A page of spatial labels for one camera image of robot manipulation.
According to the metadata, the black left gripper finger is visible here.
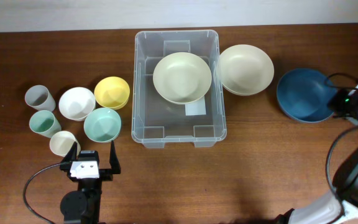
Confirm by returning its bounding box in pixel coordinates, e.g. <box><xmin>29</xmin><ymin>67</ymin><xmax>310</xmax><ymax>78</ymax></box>
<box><xmin>62</xmin><ymin>141</ymin><xmax>78</xmax><ymax>162</ymax></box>
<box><xmin>109</xmin><ymin>141</ymin><xmax>121</xmax><ymax>174</ymax></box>

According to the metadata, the smaller beige plate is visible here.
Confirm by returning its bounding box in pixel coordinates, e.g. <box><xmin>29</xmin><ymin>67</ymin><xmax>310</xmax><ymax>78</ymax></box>
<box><xmin>219</xmin><ymin>44</ymin><xmax>275</xmax><ymax>96</ymax></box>

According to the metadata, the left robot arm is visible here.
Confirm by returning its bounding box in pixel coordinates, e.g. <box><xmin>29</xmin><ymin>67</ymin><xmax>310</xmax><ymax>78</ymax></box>
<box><xmin>59</xmin><ymin>142</ymin><xmax>121</xmax><ymax>224</ymax></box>

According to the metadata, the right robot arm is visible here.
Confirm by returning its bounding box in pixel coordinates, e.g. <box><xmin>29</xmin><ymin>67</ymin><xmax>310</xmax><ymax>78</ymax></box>
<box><xmin>274</xmin><ymin>68</ymin><xmax>358</xmax><ymax>224</ymax></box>

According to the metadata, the clear plastic storage container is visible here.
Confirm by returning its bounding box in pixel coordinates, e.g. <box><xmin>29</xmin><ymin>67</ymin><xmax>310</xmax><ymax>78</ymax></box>
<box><xmin>131</xmin><ymin>30</ymin><xmax>227</xmax><ymax>148</ymax></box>

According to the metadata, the cream cup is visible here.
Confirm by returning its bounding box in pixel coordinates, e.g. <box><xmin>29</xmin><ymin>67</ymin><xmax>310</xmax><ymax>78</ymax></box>
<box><xmin>49</xmin><ymin>131</ymin><xmax>81</xmax><ymax>157</ymax></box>

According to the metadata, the mint green bowl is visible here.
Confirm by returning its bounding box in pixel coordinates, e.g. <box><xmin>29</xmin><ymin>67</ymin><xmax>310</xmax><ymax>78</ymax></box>
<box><xmin>84</xmin><ymin>108</ymin><xmax>122</xmax><ymax>143</ymax></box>

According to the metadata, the mint green cup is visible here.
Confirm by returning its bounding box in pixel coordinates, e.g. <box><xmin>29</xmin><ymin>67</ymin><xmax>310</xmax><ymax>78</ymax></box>
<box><xmin>29</xmin><ymin>110</ymin><xmax>62</xmax><ymax>138</ymax></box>

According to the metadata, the white bowl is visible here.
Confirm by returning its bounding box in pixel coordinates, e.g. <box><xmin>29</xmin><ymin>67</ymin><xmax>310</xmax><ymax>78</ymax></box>
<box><xmin>58</xmin><ymin>87</ymin><xmax>96</xmax><ymax>121</ymax></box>

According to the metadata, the grey cup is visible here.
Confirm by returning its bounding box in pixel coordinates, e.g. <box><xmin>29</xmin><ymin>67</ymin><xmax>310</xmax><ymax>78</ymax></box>
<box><xmin>25</xmin><ymin>85</ymin><xmax>56</xmax><ymax>111</ymax></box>

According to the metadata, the yellow bowl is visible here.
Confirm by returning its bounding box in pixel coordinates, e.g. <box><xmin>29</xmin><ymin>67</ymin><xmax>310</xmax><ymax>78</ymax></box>
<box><xmin>94</xmin><ymin>77</ymin><xmax>131</xmax><ymax>110</ymax></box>

